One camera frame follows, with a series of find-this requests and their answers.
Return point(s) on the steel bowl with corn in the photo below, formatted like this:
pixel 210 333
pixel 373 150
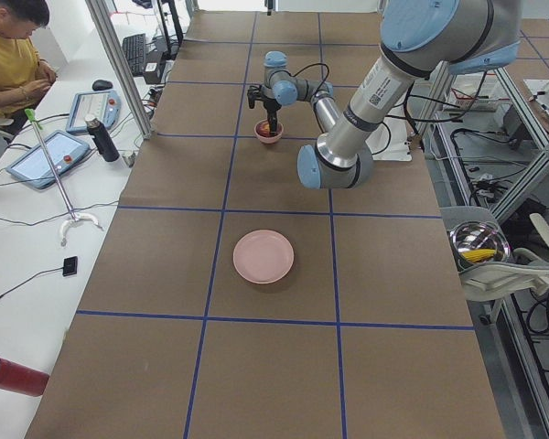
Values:
pixel 475 242

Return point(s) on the teach pendant tablet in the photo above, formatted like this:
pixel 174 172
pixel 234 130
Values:
pixel 32 168
pixel 104 105

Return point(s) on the black water bottle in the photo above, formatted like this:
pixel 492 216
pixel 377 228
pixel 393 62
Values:
pixel 101 138

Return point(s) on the red cylinder tube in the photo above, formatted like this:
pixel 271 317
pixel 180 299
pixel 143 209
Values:
pixel 22 379

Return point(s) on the reacher grabber stick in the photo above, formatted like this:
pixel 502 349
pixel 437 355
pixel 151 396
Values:
pixel 75 217

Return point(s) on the upper teach pendant tablet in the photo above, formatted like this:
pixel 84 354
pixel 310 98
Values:
pixel 104 105

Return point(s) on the person in yellow shirt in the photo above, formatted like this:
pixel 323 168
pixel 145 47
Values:
pixel 25 78

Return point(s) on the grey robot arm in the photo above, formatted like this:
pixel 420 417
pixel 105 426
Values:
pixel 282 88
pixel 470 36

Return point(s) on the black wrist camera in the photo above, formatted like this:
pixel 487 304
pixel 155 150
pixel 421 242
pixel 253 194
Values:
pixel 254 94

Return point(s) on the lower teach pendant tablet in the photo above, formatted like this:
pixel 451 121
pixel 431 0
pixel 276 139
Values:
pixel 32 168

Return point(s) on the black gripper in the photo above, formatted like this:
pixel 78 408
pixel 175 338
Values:
pixel 271 107

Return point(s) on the black keyboard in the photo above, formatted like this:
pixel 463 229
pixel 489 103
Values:
pixel 134 49

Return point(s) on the red apple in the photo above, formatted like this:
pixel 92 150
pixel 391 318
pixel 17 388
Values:
pixel 262 129

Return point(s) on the pink bowl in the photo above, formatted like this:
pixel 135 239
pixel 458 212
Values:
pixel 269 140

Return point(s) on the aluminium frame post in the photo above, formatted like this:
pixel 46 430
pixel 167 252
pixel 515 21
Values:
pixel 112 46

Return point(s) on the black computer mouse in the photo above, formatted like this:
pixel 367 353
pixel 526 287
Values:
pixel 101 85

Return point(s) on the brown paper table cover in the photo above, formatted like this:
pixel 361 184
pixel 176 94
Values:
pixel 229 301

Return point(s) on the small black pad with cable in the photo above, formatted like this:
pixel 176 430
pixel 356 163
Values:
pixel 68 268

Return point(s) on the pink plate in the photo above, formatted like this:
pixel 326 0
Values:
pixel 263 256

